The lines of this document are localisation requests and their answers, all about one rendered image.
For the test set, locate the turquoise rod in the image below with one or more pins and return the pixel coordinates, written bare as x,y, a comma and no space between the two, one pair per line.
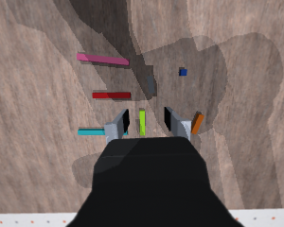
94,132

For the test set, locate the grey rod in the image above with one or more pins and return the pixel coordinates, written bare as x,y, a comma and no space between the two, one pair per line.
150,84

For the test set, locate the orange rod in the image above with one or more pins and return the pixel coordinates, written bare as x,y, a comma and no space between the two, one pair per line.
196,123

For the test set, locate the lime green rod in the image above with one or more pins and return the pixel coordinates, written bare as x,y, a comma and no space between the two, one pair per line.
142,122

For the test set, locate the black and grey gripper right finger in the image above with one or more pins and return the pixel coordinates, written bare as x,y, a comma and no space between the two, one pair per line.
176,124

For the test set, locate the pink rod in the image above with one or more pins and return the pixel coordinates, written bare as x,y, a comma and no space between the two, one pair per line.
102,59

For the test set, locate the red rod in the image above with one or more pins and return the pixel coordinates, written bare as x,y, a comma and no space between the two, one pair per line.
111,95

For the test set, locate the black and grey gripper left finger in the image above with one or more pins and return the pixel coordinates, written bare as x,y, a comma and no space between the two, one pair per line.
119,126

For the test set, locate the small blue block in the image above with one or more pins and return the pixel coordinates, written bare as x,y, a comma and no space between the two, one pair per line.
183,72

